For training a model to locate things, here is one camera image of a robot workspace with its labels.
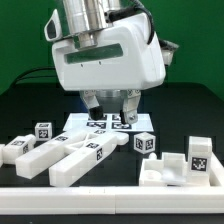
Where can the white L-shaped fence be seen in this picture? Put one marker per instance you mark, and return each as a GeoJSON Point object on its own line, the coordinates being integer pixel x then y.
{"type": "Point", "coordinates": [117, 200]}

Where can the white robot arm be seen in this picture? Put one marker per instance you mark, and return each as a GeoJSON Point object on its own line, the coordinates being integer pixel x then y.
{"type": "Point", "coordinates": [85, 18]}

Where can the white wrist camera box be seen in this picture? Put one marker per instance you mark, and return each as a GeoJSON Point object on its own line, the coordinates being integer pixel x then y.
{"type": "Point", "coordinates": [55, 28]}

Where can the white cube nut with tag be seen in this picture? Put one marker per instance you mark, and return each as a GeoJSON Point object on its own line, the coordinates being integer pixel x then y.
{"type": "Point", "coordinates": [144, 142]}

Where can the small white cube nut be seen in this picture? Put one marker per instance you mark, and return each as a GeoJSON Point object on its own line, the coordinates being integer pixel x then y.
{"type": "Point", "coordinates": [43, 131]}

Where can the white tag sheet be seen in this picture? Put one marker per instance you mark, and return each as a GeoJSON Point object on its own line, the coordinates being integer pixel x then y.
{"type": "Point", "coordinates": [110, 122]}

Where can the white chair seat part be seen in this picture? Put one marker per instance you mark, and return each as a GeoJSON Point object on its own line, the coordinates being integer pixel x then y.
{"type": "Point", "coordinates": [169, 170]}

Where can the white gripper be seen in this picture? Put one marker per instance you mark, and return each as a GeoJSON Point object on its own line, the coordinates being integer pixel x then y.
{"type": "Point", "coordinates": [122, 60]}

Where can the white chair back frame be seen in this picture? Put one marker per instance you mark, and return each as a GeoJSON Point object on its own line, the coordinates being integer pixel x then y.
{"type": "Point", "coordinates": [70, 155]}

